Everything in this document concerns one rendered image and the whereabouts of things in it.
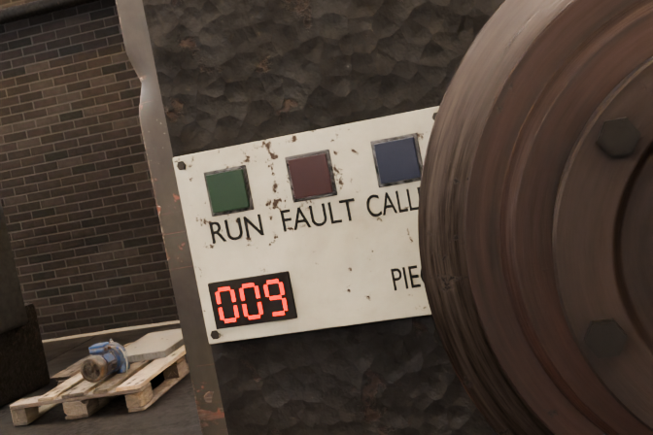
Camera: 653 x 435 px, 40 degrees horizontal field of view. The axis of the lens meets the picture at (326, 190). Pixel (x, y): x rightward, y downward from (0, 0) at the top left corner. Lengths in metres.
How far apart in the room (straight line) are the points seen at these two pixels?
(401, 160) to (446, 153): 0.14
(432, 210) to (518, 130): 0.09
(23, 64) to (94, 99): 0.70
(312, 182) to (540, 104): 0.26
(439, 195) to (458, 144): 0.04
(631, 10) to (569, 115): 0.08
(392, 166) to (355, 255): 0.09
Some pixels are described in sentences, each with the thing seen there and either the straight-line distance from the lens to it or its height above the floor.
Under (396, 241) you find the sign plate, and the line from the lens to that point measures 0.80.
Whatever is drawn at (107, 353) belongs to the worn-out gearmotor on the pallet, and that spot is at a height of 0.29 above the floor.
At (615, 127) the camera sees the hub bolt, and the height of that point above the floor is 1.20.
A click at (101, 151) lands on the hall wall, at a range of 7.64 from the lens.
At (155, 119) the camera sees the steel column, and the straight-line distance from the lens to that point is 3.50.
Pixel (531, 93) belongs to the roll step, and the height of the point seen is 1.23.
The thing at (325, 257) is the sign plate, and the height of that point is 1.12.
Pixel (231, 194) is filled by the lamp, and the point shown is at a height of 1.20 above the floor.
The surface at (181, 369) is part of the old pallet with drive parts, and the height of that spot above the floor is 0.06.
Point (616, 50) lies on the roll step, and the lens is 0.61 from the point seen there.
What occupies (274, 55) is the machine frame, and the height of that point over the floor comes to 1.31.
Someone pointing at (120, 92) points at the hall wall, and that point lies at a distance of 7.54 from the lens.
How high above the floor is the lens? 1.23
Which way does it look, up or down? 3 degrees down
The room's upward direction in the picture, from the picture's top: 11 degrees counter-clockwise
